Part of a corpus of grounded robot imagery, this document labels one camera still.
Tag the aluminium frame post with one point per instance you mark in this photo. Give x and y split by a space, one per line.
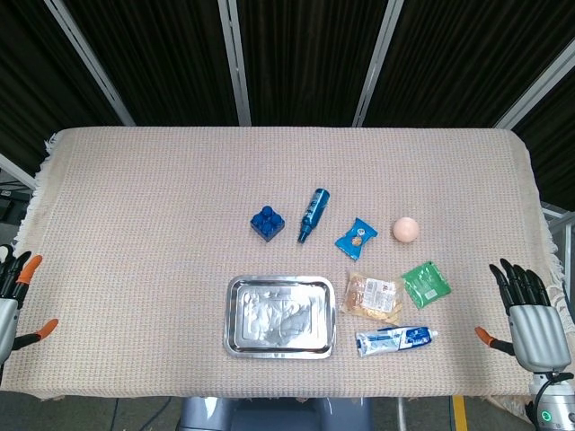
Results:
534 90
90 63
377 63
234 63

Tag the metal tray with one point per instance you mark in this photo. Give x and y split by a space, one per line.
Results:
280 316

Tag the green sachet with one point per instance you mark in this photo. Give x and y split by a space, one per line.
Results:
424 285

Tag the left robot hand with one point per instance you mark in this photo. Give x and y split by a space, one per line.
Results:
6 314

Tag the peach ball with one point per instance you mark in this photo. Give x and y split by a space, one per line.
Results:
406 229

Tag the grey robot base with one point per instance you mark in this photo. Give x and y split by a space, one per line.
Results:
274 414

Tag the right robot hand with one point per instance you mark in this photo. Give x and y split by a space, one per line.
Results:
536 328

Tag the blue spray bottle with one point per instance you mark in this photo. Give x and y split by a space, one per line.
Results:
313 214

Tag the blue snack packet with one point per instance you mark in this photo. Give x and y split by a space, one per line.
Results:
356 239

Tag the beige woven tablecloth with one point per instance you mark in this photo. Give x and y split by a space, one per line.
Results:
179 224

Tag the clear packaged food bag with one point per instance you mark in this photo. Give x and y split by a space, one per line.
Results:
370 297

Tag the white blue toothpaste tube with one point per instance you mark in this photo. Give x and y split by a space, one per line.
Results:
395 340

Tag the blue toy building block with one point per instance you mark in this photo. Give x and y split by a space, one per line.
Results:
268 223

